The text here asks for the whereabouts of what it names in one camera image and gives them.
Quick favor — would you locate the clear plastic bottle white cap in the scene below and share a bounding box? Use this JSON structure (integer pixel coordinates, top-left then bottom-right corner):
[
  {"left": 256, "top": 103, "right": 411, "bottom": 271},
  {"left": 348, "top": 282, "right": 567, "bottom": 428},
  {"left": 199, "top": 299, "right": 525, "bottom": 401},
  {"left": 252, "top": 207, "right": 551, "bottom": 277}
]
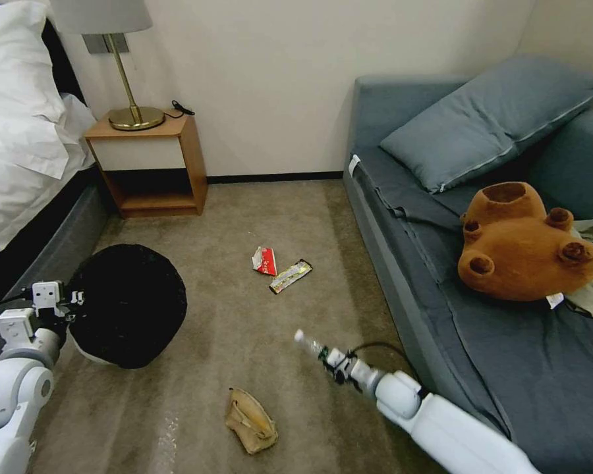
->
[{"left": 294, "top": 329, "right": 333, "bottom": 362}]

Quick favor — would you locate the trash bin with black bag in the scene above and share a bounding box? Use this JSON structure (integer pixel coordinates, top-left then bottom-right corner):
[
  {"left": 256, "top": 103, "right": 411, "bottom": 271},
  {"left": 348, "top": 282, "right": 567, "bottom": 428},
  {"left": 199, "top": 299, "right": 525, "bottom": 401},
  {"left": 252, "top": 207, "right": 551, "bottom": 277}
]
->
[{"left": 69, "top": 243, "right": 188, "bottom": 371}]

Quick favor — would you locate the yellow and black snack wrapper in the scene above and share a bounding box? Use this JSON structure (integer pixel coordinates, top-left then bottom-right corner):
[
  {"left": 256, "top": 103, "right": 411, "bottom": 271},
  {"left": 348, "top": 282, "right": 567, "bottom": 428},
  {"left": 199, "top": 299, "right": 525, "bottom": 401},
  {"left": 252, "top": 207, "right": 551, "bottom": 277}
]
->
[{"left": 268, "top": 258, "right": 314, "bottom": 296}]

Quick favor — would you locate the crumpled tan paper bag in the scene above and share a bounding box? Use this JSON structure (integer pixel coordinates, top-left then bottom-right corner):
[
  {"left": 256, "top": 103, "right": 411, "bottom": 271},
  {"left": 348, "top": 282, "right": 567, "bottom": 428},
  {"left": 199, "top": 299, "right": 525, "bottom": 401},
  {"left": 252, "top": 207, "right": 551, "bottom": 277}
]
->
[{"left": 223, "top": 387, "right": 279, "bottom": 456}]

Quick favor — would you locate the red and white wrapper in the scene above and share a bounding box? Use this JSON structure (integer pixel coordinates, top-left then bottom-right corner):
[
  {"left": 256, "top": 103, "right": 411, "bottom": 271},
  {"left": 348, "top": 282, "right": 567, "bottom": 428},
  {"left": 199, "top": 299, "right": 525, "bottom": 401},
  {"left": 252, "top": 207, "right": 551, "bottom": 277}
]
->
[{"left": 250, "top": 246, "right": 279, "bottom": 277}]

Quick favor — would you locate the white duvet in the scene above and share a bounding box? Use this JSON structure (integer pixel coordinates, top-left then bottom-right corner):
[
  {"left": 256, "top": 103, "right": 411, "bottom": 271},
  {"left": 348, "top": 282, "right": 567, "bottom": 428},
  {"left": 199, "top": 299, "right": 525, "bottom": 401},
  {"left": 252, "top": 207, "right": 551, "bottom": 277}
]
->
[{"left": 0, "top": 91, "right": 101, "bottom": 278}]

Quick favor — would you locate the blue-grey sofa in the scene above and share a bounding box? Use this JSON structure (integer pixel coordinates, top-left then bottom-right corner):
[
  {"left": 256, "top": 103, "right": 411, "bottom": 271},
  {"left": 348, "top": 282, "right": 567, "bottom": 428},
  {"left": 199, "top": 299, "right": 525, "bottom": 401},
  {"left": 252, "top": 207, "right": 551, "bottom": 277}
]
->
[{"left": 343, "top": 74, "right": 593, "bottom": 474}]

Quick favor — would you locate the wooden nightstand white drawer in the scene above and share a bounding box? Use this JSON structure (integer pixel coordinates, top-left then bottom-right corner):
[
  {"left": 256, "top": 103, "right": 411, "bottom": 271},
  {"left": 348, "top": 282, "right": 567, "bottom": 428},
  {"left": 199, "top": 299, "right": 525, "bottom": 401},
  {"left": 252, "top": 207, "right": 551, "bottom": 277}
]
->
[{"left": 83, "top": 114, "right": 210, "bottom": 220}]

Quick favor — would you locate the brass table lamp grey shade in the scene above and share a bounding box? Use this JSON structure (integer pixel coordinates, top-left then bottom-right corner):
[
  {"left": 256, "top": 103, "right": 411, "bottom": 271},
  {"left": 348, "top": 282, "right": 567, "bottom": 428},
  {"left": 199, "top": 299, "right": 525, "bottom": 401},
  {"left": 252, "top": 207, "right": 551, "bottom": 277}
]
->
[{"left": 49, "top": 0, "right": 167, "bottom": 133}]

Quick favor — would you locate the brown plush bear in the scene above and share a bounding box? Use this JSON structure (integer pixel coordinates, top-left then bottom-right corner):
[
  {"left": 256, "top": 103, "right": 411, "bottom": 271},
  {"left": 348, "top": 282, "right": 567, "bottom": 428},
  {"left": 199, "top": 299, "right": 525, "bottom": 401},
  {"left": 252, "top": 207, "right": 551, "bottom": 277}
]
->
[{"left": 457, "top": 181, "right": 593, "bottom": 311}]

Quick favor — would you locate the black headboard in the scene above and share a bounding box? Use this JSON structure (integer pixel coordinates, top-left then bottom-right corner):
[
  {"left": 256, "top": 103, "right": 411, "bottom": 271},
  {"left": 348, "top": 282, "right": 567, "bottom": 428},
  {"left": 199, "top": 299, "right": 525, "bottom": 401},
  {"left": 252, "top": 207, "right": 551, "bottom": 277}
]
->
[{"left": 41, "top": 16, "right": 89, "bottom": 109}]

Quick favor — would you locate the white pillow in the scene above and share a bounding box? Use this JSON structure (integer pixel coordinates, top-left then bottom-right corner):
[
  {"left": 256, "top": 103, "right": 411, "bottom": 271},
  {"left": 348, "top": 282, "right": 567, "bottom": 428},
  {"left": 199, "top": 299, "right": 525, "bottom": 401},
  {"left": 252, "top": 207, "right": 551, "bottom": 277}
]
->
[{"left": 0, "top": 0, "right": 69, "bottom": 125}]

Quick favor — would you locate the blue-grey cushion with zipper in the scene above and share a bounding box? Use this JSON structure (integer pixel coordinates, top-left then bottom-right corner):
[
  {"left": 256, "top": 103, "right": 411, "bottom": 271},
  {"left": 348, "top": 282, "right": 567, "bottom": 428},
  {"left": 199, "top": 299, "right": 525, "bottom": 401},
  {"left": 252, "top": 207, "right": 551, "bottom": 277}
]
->
[{"left": 379, "top": 54, "right": 593, "bottom": 195}]

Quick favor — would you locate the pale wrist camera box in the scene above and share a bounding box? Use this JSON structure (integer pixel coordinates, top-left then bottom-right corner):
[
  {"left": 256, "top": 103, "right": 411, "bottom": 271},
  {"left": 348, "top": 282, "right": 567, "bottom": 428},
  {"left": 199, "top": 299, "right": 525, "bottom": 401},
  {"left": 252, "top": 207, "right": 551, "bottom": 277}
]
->
[{"left": 32, "top": 280, "right": 66, "bottom": 317}]

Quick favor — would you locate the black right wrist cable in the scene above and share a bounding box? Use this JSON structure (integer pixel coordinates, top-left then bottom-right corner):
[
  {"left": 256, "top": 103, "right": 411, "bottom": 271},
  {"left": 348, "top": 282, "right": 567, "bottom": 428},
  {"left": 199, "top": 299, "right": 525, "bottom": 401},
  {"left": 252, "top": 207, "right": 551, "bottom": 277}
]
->
[{"left": 345, "top": 341, "right": 422, "bottom": 392}]

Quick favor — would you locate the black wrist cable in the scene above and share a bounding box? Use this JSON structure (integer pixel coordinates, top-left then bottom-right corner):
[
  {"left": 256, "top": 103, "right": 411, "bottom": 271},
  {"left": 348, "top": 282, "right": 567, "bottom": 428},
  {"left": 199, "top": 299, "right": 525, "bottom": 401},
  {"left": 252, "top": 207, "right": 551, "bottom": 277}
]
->
[
  {"left": 0, "top": 294, "right": 34, "bottom": 313},
  {"left": 345, "top": 341, "right": 422, "bottom": 392}
]

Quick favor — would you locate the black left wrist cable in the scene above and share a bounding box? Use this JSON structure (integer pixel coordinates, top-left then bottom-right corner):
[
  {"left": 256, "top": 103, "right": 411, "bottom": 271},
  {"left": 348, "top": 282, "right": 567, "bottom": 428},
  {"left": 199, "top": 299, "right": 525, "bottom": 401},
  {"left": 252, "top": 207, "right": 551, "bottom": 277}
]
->
[{"left": 0, "top": 294, "right": 34, "bottom": 313}]

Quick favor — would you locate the black cable on nightstand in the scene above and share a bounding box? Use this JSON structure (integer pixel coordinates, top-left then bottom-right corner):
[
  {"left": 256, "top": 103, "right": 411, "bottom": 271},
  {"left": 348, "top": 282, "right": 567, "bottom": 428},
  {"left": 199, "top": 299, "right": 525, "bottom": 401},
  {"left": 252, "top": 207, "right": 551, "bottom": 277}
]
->
[{"left": 163, "top": 100, "right": 196, "bottom": 120}]

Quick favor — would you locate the grey wall switch plate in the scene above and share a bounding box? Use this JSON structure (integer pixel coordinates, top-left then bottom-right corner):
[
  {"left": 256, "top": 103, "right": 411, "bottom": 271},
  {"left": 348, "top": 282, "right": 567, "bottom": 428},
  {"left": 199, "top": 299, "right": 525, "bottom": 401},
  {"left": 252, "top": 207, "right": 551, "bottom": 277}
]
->
[{"left": 82, "top": 33, "right": 131, "bottom": 55}]

